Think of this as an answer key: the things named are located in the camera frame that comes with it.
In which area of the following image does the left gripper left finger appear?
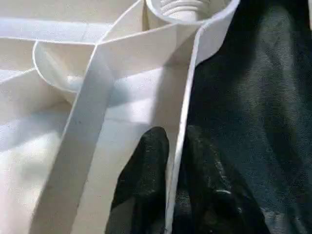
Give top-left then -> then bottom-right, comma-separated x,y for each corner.
111,126 -> 171,234

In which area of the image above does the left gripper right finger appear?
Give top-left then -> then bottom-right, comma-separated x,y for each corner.
175,126 -> 269,234

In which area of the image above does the white plastic table top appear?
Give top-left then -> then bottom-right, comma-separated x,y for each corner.
0,0 -> 241,234

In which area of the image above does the black table mat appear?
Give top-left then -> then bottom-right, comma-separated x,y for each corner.
170,0 -> 312,234

